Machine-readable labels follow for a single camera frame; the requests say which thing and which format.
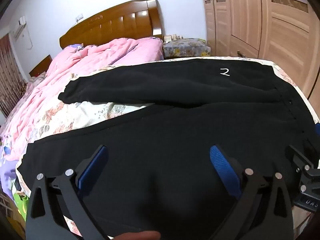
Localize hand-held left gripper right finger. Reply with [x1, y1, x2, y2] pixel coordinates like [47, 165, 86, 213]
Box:
[209, 144, 293, 240]

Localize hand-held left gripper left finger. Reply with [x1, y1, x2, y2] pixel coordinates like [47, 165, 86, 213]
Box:
[26, 144, 110, 240]

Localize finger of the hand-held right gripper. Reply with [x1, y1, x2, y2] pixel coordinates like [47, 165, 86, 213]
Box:
[286, 144, 320, 178]
[303, 123, 320, 161]

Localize black pants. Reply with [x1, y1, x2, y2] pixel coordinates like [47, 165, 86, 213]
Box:
[15, 57, 320, 240]

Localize person's left hand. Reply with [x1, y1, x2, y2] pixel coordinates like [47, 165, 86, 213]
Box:
[110, 231, 161, 240]

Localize floral bed sheet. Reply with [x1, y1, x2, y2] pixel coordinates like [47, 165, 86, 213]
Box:
[15, 56, 319, 240]

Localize green printed cloth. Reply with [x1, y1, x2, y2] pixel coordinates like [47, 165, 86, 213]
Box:
[12, 189, 32, 231]

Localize purple sheet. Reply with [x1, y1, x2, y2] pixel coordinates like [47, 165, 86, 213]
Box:
[0, 132, 31, 201]

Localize pink quilt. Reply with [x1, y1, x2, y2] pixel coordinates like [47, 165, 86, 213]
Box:
[0, 37, 164, 161]

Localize brown patterned curtain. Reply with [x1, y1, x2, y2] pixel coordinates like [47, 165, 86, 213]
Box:
[0, 34, 28, 118]

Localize nightstand with floral cover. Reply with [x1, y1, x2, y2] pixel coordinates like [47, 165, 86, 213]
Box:
[162, 37, 212, 60]

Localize wooden wardrobe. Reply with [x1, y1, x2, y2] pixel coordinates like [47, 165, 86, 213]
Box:
[200, 0, 320, 98]

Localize wooden headboard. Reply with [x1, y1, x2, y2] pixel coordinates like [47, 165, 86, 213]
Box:
[59, 0, 164, 49]

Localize white air conditioner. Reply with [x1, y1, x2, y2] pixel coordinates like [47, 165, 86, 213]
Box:
[11, 16, 34, 51]

